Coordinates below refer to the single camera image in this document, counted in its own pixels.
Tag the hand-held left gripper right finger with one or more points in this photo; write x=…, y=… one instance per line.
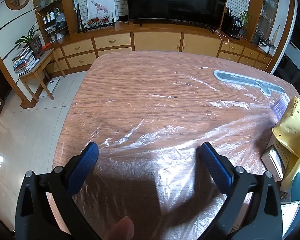
x=215, y=167

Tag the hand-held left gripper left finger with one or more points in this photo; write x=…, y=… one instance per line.
x=83, y=166

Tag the white and blue medicine box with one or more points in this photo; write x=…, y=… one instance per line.
x=271, y=158

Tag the yellow padded envelope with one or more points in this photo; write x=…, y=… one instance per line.
x=294, y=130

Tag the small blue plastic scoop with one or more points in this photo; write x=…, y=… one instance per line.
x=279, y=106

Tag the person's left hand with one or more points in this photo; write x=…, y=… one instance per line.
x=122, y=230

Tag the clear plastic table cover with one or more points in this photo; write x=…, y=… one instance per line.
x=150, y=120

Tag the white bathroom scale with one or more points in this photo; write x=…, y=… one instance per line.
x=51, y=86

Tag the grey flat plate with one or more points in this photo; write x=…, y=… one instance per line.
x=240, y=78

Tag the small wooden side table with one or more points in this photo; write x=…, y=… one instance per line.
x=40, y=66

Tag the stack of books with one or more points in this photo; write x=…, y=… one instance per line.
x=25, y=62

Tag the potted orchid plant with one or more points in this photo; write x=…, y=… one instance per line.
x=36, y=46

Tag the black coffee machine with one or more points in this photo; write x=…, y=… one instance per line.
x=233, y=26

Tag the framed red flower picture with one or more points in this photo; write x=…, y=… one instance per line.
x=97, y=21

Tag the grey helmet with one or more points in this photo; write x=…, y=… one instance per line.
x=60, y=21

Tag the small green potted plant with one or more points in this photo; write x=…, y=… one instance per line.
x=244, y=17

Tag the group of small bottles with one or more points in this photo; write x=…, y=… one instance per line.
x=50, y=16

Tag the giraffe drawing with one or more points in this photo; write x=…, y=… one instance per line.
x=100, y=5

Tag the black flat television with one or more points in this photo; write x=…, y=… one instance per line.
x=175, y=0

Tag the wooden wall cabinet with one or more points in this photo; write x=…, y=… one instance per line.
x=152, y=41

